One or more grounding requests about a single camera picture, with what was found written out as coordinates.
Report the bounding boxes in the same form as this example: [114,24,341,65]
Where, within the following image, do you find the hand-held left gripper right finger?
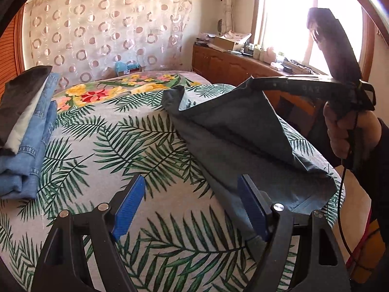
[238,174,351,292]

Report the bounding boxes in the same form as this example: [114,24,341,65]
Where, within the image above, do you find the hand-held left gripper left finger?
[30,175,146,292]

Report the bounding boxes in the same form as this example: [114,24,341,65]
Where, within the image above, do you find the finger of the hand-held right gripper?
[251,78,301,94]

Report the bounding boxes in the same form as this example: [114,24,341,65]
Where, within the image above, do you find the grey-blue pants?
[161,77,338,250]

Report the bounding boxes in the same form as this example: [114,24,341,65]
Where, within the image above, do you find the person's right hand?
[323,100,380,159]

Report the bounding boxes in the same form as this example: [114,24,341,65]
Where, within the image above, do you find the window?
[255,0,375,74]

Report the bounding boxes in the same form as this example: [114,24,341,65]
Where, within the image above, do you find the wooden cabinet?
[192,44,317,104]

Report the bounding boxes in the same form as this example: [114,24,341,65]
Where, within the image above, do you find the palm leaf print bed sheet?
[0,82,347,292]

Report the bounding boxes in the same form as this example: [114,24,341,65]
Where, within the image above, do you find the cardboard box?
[213,35,244,51]

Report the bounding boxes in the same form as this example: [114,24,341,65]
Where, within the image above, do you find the beige window curtain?
[213,0,240,36]

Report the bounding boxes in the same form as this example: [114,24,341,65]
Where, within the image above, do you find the folded blue jeans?
[0,73,60,200]

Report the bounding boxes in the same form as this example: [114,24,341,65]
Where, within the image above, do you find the floral blanket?
[52,70,210,113]

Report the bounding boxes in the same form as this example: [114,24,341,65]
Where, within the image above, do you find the folded white cloth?
[4,77,49,155]

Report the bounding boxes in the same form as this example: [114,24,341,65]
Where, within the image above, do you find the blue and white box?
[115,61,142,76]

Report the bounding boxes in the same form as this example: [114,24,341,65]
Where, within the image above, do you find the folded black cloth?
[0,65,53,148]

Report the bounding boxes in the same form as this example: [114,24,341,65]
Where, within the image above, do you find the sheer curtain with circles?
[26,0,195,82]

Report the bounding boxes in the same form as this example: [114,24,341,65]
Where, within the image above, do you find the wooden slatted wardrobe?
[11,6,27,74]

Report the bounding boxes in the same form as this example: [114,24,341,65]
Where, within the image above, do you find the black cable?
[338,109,365,277]

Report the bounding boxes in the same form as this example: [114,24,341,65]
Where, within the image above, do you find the red cable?
[346,213,380,269]

